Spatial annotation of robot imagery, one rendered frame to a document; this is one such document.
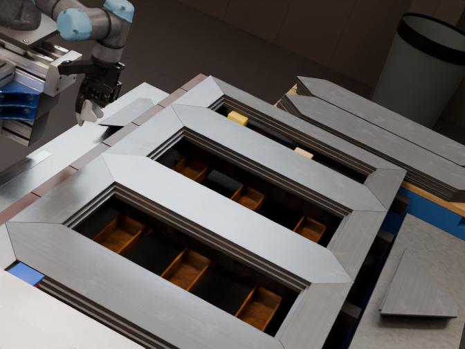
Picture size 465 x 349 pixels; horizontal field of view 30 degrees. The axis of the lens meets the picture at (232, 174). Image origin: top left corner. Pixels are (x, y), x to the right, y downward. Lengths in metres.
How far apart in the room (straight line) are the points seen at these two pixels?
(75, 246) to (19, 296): 0.50
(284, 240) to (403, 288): 0.37
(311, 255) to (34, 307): 0.96
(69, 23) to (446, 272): 1.33
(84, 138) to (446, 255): 1.17
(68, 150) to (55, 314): 1.22
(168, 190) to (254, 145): 0.47
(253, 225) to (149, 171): 0.31
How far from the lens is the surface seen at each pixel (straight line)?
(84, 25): 2.09
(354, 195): 2.61
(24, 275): 1.79
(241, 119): 2.86
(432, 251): 2.74
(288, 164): 2.62
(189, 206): 2.23
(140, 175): 2.29
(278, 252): 2.20
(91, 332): 1.46
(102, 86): 2.23
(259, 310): 2.27
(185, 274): 2.28
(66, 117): 4.25
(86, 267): 1.92
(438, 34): 5.58
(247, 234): 2.21
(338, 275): 2.22
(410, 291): 2.42
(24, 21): 2.42
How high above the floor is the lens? 2.01
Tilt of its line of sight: 28 degrees down
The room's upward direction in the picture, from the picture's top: 21 degrees clockwise
